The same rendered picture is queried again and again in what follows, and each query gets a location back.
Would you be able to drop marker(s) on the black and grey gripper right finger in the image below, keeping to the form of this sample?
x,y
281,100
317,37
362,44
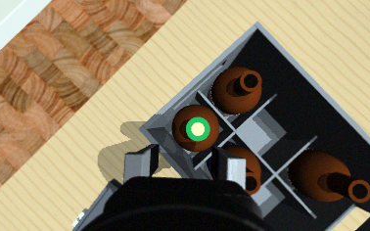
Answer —
x,y
227,167

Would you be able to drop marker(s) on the grey bottle crate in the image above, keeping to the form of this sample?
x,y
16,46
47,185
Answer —
x,y
293,113

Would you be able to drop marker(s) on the grey rectangular tray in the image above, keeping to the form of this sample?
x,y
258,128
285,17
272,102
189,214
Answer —
x,y
98,205

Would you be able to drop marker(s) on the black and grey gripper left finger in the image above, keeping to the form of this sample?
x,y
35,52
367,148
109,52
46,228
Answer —
x,y
142,163

